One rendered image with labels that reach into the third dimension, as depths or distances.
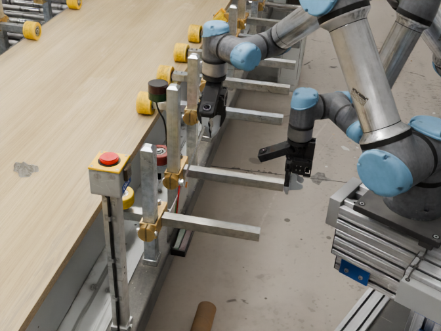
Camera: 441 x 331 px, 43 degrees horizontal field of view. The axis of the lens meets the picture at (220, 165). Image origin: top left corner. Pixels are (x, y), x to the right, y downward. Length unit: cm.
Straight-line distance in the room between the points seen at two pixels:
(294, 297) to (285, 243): 36
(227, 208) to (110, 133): 127
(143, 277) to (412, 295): 74
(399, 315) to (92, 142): 135
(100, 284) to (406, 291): 89
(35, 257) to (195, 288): 126
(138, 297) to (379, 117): 82
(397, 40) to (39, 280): 107
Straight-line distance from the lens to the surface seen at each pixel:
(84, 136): 195
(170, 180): 178
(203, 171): 182
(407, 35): 154
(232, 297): 259
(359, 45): 125
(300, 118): 164
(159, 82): 168
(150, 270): 169
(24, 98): 224
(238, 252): 281
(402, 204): 143
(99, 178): 120
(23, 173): 178
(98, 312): 171
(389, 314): 237
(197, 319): 240
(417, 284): 141
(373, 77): 126
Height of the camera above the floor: 187
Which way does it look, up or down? 33 degrees down
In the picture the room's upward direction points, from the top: 3 degrees clockwise
